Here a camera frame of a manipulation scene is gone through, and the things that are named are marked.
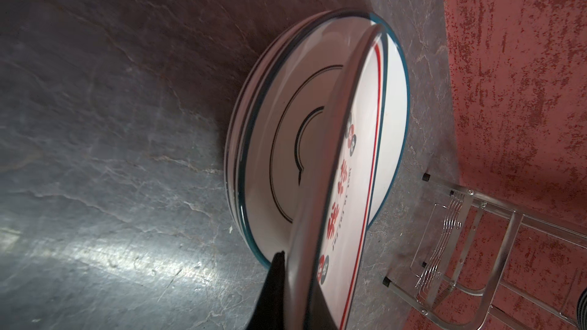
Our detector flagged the chrome wire dish rack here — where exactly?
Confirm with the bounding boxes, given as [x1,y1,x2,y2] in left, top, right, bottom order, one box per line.
[383,173,586,329]

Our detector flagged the white plate black quatrefoil emblem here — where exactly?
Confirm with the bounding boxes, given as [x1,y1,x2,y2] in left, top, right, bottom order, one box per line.
[233,9,384,267]

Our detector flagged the white plate red black characters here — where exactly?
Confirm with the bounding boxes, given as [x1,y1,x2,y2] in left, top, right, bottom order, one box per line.
[223,12,327,238]

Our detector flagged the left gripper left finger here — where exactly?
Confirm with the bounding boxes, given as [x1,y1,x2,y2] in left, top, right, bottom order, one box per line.
[246,251,285,330]

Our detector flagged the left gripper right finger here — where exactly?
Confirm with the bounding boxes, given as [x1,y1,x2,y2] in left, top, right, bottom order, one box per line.
[304,285,338,330]

